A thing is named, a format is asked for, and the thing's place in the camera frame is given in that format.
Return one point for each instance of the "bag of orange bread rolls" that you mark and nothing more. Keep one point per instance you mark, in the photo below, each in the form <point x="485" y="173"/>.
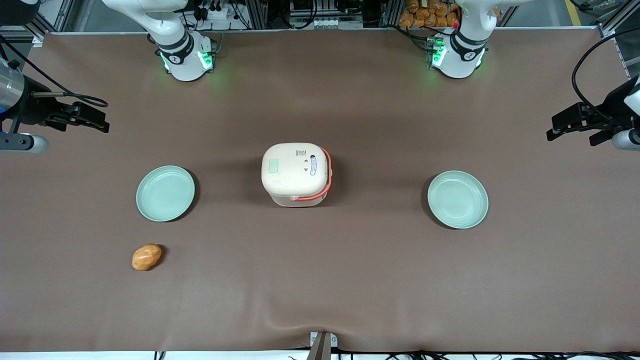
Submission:
<point x="430" y="14"/>

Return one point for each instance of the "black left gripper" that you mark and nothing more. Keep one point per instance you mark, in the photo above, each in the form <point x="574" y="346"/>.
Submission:
<point x="613" y="106"/>

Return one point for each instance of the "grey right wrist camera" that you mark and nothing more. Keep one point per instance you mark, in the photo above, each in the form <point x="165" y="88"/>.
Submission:
<point x="22" y="143"/>

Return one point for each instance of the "orange-brown bread roll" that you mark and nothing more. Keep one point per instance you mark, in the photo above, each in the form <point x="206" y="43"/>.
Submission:
<point x="146" y="257"/>

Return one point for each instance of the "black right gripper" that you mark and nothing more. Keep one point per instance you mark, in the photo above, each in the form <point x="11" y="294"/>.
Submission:
<point x="34" y="106"/>

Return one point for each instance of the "white power strip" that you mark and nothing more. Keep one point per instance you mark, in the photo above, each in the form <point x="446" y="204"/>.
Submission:
<point x="215" y="10"/>

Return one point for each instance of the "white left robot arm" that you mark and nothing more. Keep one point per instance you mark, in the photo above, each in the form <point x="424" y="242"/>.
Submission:
<point x="460" y="55"/>

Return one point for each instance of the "metal table clamp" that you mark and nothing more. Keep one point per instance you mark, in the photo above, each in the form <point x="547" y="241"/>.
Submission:
<point x="322" y="345"/>

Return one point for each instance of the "brown table cloth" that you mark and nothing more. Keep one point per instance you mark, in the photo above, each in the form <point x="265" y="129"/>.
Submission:
<point x="320" y="280"/>

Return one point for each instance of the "white electronics box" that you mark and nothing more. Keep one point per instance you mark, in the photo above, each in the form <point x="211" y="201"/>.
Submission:
<point x="325" y="12"/>

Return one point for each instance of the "pale green round plate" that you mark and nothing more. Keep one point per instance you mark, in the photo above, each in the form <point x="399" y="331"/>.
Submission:
<point x="165" y="193"/>
<point x="457" y="200"/>

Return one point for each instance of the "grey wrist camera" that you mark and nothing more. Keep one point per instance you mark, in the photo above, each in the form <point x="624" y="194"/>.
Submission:
<point x="22" y="143"/>
<point x="627" y="140"/>

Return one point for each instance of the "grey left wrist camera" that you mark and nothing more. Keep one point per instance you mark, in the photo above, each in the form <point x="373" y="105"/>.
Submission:
<point x="627" y="140"/>

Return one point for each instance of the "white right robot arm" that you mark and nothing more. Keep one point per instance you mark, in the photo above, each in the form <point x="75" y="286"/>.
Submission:
<point x="182" y="60"/>

